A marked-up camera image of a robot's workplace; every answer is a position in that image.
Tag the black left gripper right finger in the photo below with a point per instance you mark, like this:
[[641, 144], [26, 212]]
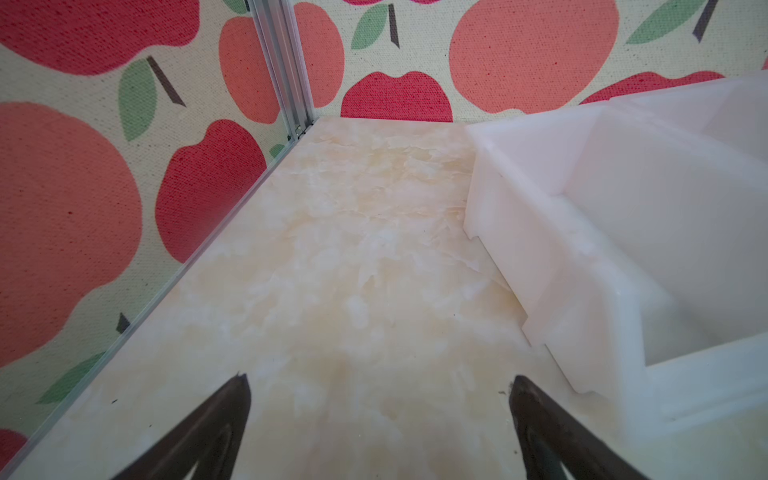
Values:
[[554, 445]]

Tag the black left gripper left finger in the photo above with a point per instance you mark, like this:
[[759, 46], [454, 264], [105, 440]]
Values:
[[205, 444]]

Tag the white left plastic bin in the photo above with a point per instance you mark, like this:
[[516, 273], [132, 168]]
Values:
[[638, 251]]

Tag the white plastic bin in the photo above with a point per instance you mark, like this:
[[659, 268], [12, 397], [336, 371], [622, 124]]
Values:
[[732, 111], [638, 251]]

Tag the white middle plastic bin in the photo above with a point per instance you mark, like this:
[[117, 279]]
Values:
[[732, 111]]

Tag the aluminium left frame post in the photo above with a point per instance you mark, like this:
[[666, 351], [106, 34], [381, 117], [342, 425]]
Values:
[[277, 27]]

